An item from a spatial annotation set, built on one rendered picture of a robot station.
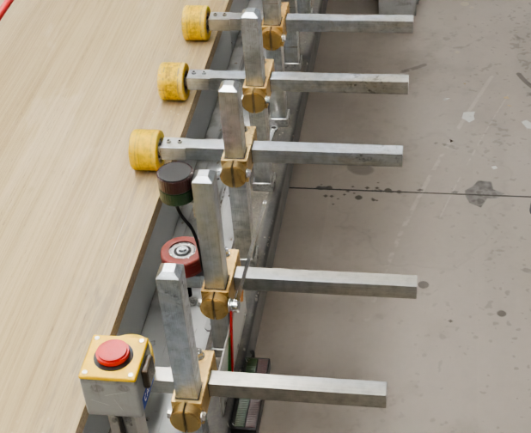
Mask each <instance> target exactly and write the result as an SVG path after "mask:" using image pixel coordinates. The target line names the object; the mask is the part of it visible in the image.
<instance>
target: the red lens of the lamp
mask: <svg viewBox="0 0 531 433"><path fill-rule="evenodd" d="M183 163H185V162H183ZM166 164H167V163H166ZM166 164H164V165H166ZM186 164H187V163H186ZM164 165H162V167H163V166H164ZM187 165H188V166H189V167H190V168H191V170H192V172H191V175H189V177H188V178H186V179H185V180H183V181H179V182H176V183H175V182H166V181H163V180H160V178H159V176H158V172H159V170H160V168H159V169H158V170H157V172H156V178H157V183H158V187H159V189H160V190H161V191H162V192H165V193H167V194H181V193H183V192H187V191H189V190H190V189H191V188H192V178H193V169H192V167H191V166H190V165H189V164H187Z"/></svg>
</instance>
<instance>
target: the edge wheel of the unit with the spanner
mask: <svg viewBox="0 0 531 433"><path fill-rule="evenodd" d="M161 260H162V263H172V264H183V265H184V267H185V274H186V278H189V277H193V276H196V275H198V274H199V273H200V272H201V265H200V260H199V256H198V249H197V245H196V241H195V239H194V237H191V236H180V237H176V238H173V239H171V240H170V241H167V242H166V243H165V244H164V245H163V246H162V249H161ZM187 290H188V295H189V297H191V296H192V288H187Z"/></svg>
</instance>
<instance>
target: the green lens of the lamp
mask: <svg viewBox="0 0 531 433"><path fill-rule="evenodd" d="M159 193H160V199H161V201H162V202H163V203H164V204H166V205H169V206H182V205H185V204H189V203H190V202H192V201H193V195H192V189H191V190H189V191H188V192H185V193H183V194H180V195H168V194H166V193H164V192H162V191H161V190H160V189H159Z"/></svg>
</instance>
